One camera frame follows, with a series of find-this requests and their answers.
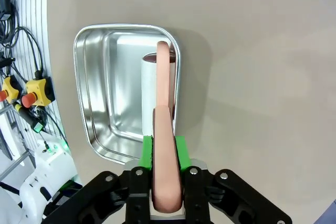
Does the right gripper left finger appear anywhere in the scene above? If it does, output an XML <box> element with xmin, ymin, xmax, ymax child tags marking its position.
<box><xmin>41</xmin><ymin>134</ymin><xmax>154</xmax><ymax>224</ymax></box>

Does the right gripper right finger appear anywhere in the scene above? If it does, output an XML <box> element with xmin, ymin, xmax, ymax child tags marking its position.
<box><xmin>174</xmin><ymin>135</ymin><xmax>293</xmax><ymax>224</ymax></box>

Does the rectangular stainless steel tray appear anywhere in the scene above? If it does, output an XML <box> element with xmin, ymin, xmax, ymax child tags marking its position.
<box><xmin>73</xmin><ymin>23</ymin><xmax>182</xmax><ymax>166</ymax></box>

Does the yellow emergency stop button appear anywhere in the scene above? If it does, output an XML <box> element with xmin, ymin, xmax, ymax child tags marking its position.
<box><xmin>21</xmin><ymin>76</ymin><xmax>56</xmax><ymax>109</ymax></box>
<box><xmin>0</xmin><ymin>75</ymin><xmax>23</xmax><ymax>104</ymax></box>

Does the white slatted panel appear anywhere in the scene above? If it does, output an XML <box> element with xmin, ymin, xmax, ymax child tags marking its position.
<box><xmin>0</xmin><ymin>0</ymin><xmax>68</xmax><ymax>156</ymax></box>

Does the black power adapter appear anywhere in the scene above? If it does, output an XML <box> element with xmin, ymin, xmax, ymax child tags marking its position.
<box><xmin>0</xmin><ymin>0</ymin><xmax>13</xmax><ymax>22</ymax></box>

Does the yellow black cable connector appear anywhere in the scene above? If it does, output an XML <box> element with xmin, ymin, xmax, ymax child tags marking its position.
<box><xmin>14</xmin><ymin>103</ymin><xmax>47</xmax><ymax>133</ymax></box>

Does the black looped cable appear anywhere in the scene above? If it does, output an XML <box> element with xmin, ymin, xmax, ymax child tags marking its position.
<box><xmin>9</xmin><ymin>26</ymin><xmax>45</xmax><ymax>83</ymax></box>

